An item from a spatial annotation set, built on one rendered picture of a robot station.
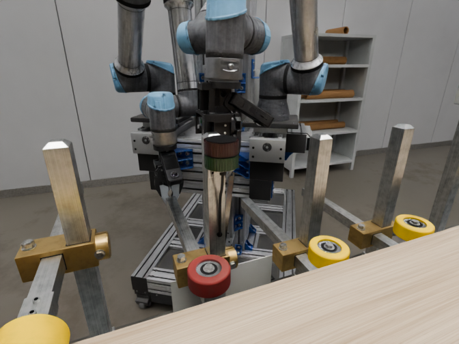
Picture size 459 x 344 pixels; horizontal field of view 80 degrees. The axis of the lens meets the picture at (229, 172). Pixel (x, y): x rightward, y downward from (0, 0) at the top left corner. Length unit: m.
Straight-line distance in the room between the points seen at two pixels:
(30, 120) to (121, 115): 0.81
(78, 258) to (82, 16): 2.75
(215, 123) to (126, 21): 0.61
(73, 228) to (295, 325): 0.38
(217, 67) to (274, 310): 0.43
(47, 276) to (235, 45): 0.49
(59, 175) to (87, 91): 2.65
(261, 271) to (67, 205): 0.48
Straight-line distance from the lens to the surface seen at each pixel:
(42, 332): 0.42
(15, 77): 3.25
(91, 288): 0.61
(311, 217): 0.69
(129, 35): 1.11
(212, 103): 0.57
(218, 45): 0.56
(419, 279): 0.62
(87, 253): 0.55
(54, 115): 3.21
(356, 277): 0.57
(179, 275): 0.61
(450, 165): 1.05
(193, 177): 1.30
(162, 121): 0.82
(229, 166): 0.46
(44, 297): 0.48
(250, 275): 0.75
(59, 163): 0.49
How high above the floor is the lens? 1.25
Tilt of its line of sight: 21 degrees down
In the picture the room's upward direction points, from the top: straight up
